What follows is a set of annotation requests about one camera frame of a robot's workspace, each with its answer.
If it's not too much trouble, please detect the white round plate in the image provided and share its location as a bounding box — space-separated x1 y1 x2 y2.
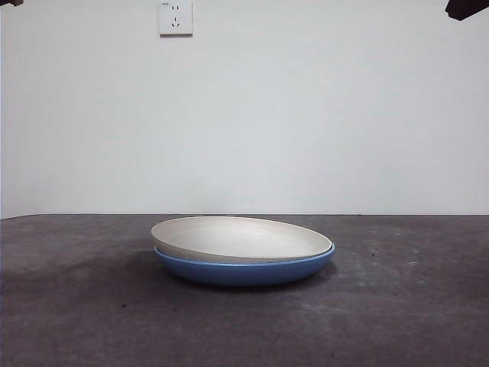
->
150 216 332 265

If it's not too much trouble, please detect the blue round plate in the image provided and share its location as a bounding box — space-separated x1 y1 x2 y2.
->
154 241 337 287

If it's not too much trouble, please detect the white wall socket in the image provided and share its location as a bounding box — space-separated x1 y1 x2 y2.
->
159 1 194 38

